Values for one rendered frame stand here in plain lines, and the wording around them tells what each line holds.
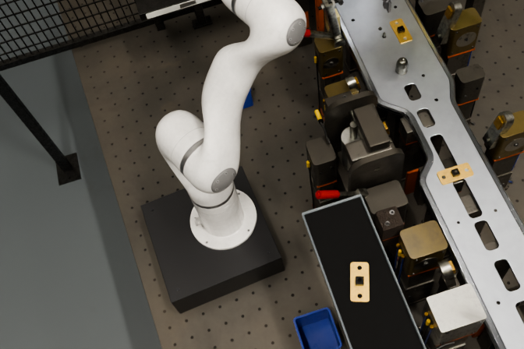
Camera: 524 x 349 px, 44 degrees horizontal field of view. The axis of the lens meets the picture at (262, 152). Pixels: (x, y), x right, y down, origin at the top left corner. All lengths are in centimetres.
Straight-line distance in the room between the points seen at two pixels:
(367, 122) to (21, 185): 196
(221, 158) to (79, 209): 156
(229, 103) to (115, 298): 148
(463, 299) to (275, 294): 61
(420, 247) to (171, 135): 62
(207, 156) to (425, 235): 52
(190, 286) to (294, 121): 65
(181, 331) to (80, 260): 105
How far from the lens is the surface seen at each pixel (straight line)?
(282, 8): 130
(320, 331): 183
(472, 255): 160
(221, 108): 142
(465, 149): 172
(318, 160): 159
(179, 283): 181
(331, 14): 172
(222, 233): 180
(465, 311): 144
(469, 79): 185
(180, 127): 152
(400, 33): 191
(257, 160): 204
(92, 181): 299
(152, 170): 209
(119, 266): 278
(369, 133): 150
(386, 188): 155
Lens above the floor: 247
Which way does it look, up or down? 60 degrees down
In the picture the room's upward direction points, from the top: 13 degrees counter-clockwise
